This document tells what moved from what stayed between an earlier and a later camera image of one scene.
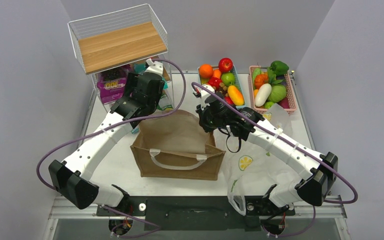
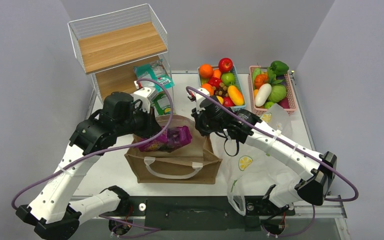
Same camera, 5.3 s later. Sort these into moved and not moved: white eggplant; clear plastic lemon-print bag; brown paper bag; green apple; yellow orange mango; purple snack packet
Moved: brown paper bag; purple snack packet
Not moved: clear plastic lemon-print bag; green apple; yellow orange mango; white eggplant
